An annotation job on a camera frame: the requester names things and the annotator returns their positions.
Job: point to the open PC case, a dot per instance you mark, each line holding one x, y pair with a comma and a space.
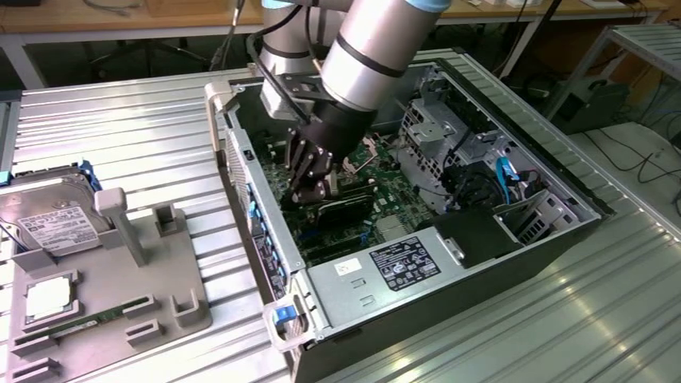
425, 319

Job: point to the wooden desk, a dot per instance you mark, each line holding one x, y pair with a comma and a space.
160, 20

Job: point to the blue disk caddy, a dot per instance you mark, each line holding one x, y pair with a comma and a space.
91, 177

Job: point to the blue case latch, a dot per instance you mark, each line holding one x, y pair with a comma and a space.
284, 313

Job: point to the metal slat side table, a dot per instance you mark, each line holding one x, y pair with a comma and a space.
649, 40

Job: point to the black plastic air shroud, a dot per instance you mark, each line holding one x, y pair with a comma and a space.
479, 235

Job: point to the silver drive cage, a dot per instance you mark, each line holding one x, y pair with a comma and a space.
425, 131

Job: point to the green motherboard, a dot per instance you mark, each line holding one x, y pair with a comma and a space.
396, 195

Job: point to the CPU socket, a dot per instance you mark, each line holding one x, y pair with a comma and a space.
367, 153

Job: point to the silver disk bay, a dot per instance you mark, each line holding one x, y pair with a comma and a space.
537, 223

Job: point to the black office chair base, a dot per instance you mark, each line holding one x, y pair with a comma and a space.
151, 50

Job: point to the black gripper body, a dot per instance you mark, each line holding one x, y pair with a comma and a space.
337, 127

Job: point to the silver hard disk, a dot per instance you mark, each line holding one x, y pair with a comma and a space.
54, 223

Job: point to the silver chipset heat sink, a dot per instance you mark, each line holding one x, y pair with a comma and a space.
396, 228

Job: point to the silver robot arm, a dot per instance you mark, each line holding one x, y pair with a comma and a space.
372, 52

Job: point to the graphics card with black fan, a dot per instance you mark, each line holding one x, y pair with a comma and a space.
345, 209

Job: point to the silver CPU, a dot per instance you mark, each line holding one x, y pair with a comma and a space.
48, 297

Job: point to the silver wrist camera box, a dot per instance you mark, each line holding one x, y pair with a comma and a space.
271, 103

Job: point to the silver power supply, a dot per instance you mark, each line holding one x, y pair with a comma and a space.
340, 291

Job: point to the grey parts rack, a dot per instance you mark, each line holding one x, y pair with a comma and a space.
160, 275

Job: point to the green RAM stick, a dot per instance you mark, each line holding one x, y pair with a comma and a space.
86, 321

